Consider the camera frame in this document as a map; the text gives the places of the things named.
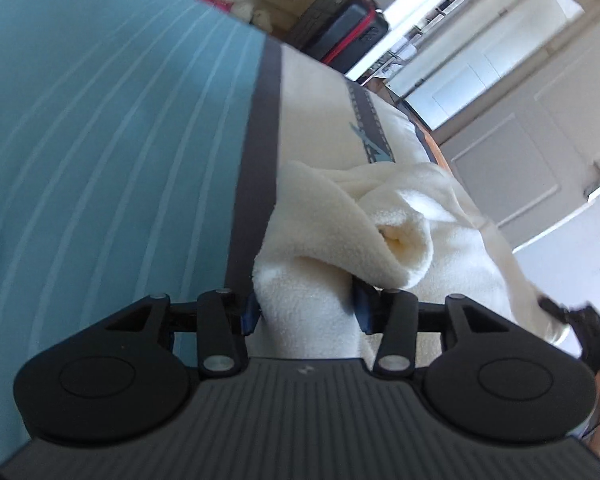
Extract white fleece zip jacket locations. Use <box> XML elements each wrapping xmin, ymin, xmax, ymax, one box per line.
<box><xmin>247</xmin><ymin>162</ymin><xmax>565</xmax><ymax>362</ymax></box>

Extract white room door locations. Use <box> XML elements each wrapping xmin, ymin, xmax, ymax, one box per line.
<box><xmin>442</xmin><ymin>19</ymin><xmax>600</xmax><ymax>247</ymax></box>

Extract black red suitcase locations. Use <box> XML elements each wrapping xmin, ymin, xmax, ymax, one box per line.
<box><xmin>284</xmin><ymin>0</ymin><xmax>389</xmax><ymax>74</ymax></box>

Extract pink slippers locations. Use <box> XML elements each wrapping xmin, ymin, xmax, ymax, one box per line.
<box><xmin>200</xmin><ymin>0</ymin><xmax>234</xmax><ymax>13</ymax></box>

